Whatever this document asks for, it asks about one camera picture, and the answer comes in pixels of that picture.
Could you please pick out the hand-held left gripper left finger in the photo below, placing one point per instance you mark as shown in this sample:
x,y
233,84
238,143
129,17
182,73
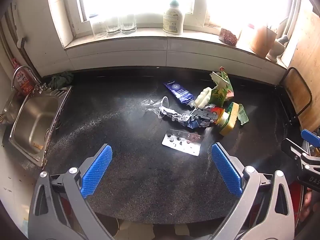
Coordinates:
x,y
97,172

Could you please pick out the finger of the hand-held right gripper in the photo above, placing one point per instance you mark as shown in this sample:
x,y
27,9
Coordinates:
x,y
292,148
311,137

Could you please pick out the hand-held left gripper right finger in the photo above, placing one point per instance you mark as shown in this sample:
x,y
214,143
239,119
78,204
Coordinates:
x,y
226,170

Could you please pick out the yellow green sponge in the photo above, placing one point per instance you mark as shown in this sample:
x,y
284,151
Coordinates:
x,y
231,122

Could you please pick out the silver blister pack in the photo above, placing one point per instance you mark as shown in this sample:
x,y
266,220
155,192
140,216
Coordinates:
x,y
182,142

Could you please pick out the green carton piece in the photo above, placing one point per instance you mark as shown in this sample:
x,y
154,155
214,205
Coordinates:
x,y
243,116

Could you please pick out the black toy car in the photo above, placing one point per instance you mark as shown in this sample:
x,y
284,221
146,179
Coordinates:
x,y
206,115

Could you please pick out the foil wrapper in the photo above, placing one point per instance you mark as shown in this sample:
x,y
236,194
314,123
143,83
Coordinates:
x,y
180,116

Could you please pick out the white plastic bottle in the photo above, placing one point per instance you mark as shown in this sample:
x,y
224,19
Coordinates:
x,y
205,97

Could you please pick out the green drink carton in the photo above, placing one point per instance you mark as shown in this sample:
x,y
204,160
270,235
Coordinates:
x,y
222,92

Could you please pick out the clear plastic wrapper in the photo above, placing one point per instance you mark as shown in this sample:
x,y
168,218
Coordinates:
x,y
152,105

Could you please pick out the blue squeeze tube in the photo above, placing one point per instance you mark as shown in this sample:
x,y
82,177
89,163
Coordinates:
x,y
178,91

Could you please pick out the wooden cutting board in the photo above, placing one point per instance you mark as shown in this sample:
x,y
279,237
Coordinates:
x,y
297,90

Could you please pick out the stainless steel sink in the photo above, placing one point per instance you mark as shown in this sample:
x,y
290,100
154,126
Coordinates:
x,y
35,125

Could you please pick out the white mortar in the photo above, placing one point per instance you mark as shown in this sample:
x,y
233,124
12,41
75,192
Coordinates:
x,y
275,51

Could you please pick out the green dish cloth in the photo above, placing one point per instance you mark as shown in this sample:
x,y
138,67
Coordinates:
x,y
60,80

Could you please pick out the plywood board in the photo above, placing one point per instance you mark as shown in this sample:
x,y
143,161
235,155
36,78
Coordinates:
x,y
306,37

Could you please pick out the grey pestle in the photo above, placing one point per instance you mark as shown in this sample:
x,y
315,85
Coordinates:
x,y
284,40

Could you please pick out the wooden utensil holder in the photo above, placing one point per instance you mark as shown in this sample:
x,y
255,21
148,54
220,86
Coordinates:
x,y
262,41

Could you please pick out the red detergent bottle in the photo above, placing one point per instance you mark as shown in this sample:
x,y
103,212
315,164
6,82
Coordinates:
x,y
23,82

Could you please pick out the chrome faucet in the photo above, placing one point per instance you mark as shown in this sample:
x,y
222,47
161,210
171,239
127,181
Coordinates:
x,y
25,68

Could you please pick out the bag of red grains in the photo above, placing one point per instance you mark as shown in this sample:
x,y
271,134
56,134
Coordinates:
x,y
228,38

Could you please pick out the clear drinking glass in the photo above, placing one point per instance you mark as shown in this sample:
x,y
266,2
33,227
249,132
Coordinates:
x,y
112,26
128,25
98,28

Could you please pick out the white bottle green cap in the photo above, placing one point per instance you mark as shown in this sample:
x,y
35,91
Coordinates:
x,y
172,20

